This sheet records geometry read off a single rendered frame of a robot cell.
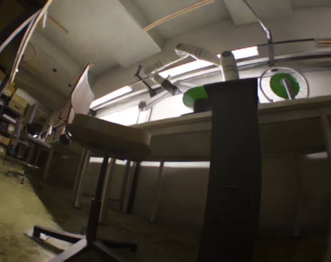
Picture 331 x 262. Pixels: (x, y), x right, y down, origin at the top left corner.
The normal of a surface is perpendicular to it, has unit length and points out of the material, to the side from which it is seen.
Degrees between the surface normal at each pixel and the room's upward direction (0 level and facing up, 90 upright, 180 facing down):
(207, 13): 180
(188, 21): 180
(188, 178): 90
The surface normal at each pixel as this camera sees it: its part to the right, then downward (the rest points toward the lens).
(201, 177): -0.54, -0.42
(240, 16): -0.15, 0.90
